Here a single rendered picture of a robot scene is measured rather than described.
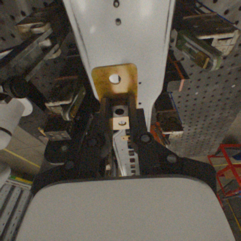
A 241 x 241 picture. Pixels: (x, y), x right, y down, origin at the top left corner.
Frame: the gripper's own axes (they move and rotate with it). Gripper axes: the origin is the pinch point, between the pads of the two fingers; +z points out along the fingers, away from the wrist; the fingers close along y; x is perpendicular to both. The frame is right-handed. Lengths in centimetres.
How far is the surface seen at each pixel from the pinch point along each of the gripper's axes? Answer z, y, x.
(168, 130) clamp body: 23.9, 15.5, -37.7
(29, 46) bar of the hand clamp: 15.2, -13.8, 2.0
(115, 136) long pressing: 28, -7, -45
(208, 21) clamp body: 31.4, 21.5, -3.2
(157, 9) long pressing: 27.4, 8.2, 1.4
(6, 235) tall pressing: -5, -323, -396
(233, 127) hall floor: 127, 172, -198
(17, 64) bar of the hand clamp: 12.2, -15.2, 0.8
